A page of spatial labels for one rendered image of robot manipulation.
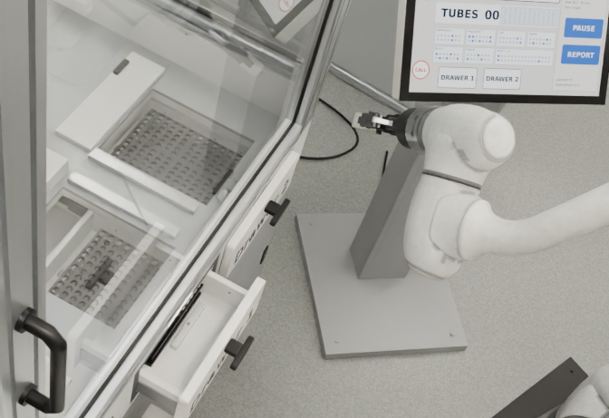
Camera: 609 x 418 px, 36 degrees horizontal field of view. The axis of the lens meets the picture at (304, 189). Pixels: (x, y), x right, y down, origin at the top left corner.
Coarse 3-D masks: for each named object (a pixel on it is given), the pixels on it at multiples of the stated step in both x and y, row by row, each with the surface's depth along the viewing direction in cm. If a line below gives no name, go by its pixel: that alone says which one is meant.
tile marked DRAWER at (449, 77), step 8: (440, 72) 204; (448, 72) 204; (456, 72) 205; (464, 72) 205; (472, 72) 206; (440, 80) 204; (448, 80) 205; (456, 80) 205; (464, 80) 206; (472, 80) 206; (456, 88) 206; (464, 88) 206; (472, 88) 207
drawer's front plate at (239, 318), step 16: (256, 288) 169; (240, 304) 166; (256, 304) 176; (240, 320) 165; (224, 336) 162; (208, 352) 159; (224, 352) 165; (208, 368) 157; (192, 384) 155; (208, 384) 167; (192, 400) 156; (176, 416) 158
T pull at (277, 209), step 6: (270, 204) 184; (276, 204) 184; (282, 204) 185; (288, 204) 185; (264, 210) 184; (270, 210) 183; (276, 210) 183; (282, 210) 184; (276, 216) 182; (270, 222) 182; (276, 222) 182
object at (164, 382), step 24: (216, 288) 175; (240, 288) 172; (216, 312) 175; (192, 336) 171; (216, 336) 172; (168, 360) 167; (192, 360) 168; (144, 384) 159; (168, 384) 158; (168, 408) 161
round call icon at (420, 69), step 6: (414, 60) 202; (420, 60) 202; (426, 60) 202; (414, 66) 202; (420, 66) 202; (426, 66) 203; (414, 72) 202; (420, 72) 203; (426, 72) 203; (414, 78) 203; (420, 78) 203; (426, 78) 203
